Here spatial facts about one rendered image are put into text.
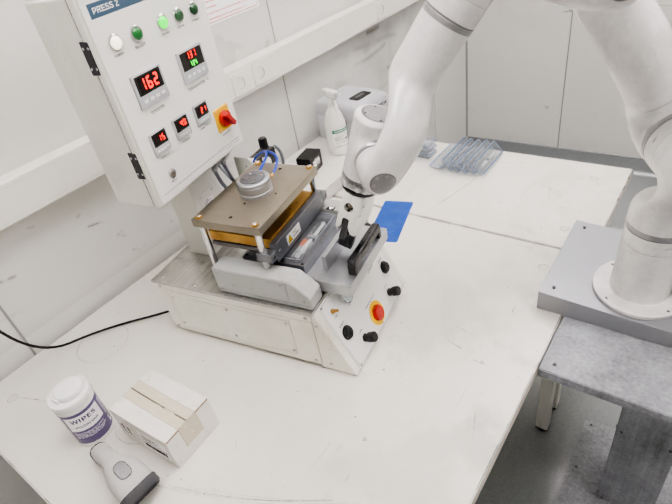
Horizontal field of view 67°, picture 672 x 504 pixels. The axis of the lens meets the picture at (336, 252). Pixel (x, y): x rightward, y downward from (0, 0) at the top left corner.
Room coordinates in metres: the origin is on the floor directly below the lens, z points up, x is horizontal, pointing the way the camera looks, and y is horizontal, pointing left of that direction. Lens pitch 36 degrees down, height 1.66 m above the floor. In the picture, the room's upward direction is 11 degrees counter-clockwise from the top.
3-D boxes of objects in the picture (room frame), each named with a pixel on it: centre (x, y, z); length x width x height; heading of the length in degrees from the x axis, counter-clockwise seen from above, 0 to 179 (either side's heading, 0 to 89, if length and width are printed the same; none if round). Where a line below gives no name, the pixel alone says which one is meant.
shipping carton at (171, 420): (0.72, 0.43, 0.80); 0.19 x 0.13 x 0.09; 48
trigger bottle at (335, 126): (1.84, -0.09, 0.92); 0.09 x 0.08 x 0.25; 28
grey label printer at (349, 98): (1.97, -0.18, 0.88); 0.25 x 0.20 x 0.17; 42
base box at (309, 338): (1.06, 0.14, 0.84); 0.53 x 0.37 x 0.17; 58
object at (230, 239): (1.05, 0.15, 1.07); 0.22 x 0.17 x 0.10; 148
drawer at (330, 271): (0.98, 0.05, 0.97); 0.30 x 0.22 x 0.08; 58
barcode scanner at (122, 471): (0.62, 0.52, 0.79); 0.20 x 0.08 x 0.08; 48
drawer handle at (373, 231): (0.91, -0.06, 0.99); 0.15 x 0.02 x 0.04; 148
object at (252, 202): (1.08, 0.17, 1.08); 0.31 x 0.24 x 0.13; 148
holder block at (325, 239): (1.01, 0.09, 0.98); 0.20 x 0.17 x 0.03; 148
